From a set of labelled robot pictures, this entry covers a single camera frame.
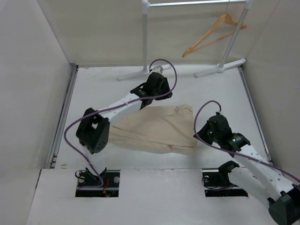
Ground beige trousers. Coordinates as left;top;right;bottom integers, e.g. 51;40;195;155
109;104;197;155

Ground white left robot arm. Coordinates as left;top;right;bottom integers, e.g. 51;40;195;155
74;71;173;154

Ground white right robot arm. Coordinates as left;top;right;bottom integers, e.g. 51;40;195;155
194;113;300;225

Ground white clothes rack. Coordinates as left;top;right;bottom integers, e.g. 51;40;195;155
117;0;254;81

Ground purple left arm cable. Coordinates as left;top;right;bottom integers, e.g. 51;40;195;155
64;59;178;188

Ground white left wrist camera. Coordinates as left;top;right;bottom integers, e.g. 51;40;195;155
150;66;164;75

